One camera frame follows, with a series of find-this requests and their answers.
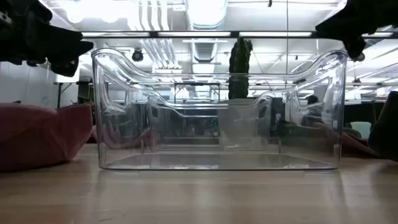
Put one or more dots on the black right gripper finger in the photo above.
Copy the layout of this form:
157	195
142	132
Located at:
339	26
357	46

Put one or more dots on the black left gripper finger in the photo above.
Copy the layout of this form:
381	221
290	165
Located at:
65	68
70	45

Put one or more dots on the clear plastic storage bin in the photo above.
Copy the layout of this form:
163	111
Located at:
217	161

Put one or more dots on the black framed background table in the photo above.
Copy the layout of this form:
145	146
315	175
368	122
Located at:
66	83

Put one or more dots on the pale green chair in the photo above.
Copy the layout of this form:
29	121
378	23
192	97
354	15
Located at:
362	129

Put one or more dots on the tall dark green object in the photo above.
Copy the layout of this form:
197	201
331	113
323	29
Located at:
239	62

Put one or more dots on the black dome ceiling camera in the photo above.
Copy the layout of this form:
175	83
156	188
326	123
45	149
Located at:
137	55

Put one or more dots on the black overhead frame beam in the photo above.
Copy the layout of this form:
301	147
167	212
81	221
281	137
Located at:
234	34

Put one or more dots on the silver ventilation duct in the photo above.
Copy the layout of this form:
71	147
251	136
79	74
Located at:
205	18

